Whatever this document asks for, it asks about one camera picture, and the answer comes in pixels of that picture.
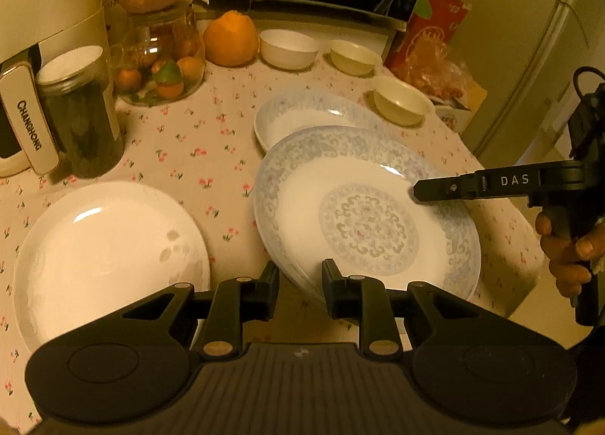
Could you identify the orange cardboard box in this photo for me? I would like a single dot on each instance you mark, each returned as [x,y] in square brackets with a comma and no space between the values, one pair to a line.
[435,23]

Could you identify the dark jar with white lid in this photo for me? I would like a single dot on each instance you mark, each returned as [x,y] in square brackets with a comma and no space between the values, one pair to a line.
[80,123]

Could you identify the person's right hand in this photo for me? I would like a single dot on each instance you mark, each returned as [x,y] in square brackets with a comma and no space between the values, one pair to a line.
[567,269]

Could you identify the blue patterned deep plate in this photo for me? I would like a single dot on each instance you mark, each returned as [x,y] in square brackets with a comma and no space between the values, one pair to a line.
[302,117]

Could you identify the glass jar of kumquats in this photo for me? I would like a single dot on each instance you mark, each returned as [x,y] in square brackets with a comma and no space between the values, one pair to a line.
[160,56]

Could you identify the white kitchen appliance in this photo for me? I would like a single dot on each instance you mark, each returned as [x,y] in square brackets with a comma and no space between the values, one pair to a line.
[47,4]

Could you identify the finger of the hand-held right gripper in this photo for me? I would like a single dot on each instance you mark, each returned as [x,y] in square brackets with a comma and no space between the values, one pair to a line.
[444,190]

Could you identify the white refrigerator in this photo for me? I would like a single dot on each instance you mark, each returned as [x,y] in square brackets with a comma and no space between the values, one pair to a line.
[529,38]

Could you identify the black and white carton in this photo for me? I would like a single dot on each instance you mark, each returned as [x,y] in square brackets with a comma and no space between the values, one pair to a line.
[456,116]

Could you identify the small cream bowl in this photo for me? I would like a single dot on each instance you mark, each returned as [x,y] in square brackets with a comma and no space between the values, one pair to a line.
[355,56]

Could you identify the white bowl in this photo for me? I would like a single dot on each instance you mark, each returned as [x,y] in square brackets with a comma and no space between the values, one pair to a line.
[288,48]

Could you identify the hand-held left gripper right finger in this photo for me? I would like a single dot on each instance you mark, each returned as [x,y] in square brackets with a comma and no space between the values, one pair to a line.
[329,284]

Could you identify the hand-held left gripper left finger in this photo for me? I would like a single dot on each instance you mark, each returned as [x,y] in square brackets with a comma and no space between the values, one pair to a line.
[271,284]

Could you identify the cherry print tablecloth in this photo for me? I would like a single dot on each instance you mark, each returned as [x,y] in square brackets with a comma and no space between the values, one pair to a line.
[198,146]

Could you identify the plain white plate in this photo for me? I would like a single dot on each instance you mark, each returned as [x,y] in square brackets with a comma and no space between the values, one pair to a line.
[94,250]

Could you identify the clear plastic bag of fruit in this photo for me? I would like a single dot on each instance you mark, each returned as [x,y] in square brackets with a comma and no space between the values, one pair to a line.
[439,75]

